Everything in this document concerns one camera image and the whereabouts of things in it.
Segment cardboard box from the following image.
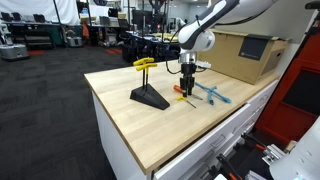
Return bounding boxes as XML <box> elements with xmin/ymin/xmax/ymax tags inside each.
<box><xmin>198</xmin><ymin>29</ymin><xmax>288</xmax><ymax>84</ymax></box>

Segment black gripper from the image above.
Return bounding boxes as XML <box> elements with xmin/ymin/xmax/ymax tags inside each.
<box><xmin>180</xmin><ymin>64</ymin><xmax>196</xmax><ymax>97</ymax></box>

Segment smallest yellow T-handle hex key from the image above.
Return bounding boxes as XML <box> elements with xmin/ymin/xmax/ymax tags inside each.
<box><xmin>176</xmin><ymin>96</ymin><xmax>196</xmax><ymax>108</ymax></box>

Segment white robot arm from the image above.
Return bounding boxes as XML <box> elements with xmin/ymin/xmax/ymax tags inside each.
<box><xmin>178</xmin><ymin>0</ymin><xmax>278</xmax><ymax>97</ymax></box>

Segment orange handled screwdriver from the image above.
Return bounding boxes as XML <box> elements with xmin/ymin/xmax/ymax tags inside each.
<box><xmin>173</xmin><ymin>85</ymin><xmax>203</xmax><ymax>100</ymax></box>

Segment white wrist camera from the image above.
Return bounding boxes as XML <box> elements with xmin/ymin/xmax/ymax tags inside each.
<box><xmin>195</xmin><ymin>61</ymin><xmax>211</xmax><ymax>69</ymax></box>

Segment black wedge tool stand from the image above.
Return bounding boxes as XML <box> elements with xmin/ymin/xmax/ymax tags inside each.
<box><xmin>130</xmin><ymin>84</ymin><xmax>170</xmax><ymax>110</ymax></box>

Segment white backdrop curtain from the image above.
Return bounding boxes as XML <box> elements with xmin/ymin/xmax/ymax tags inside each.
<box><xmin>0</xmin><ymin>0</ymin><xmax>80</xmax><ymax>25</ymax></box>

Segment white drawer cabinet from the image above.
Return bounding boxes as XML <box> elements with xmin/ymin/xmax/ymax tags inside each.
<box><xmin>91</xmin><ymin>79</ymin><xmax>280</xmax><ymax>180</ymax></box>

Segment tallest yellow T-handle hex key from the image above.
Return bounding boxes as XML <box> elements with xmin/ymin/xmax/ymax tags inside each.
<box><xmin>132</xmin><ymin>57</ymin><xmax>156</xmax><ymax>88</ymax></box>

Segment red tool cabinet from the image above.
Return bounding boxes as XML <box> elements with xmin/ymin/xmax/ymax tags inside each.
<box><xmin>256</xmin><ymin>20</ymin><xmax>320</xmax><ymax>143</ymax></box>

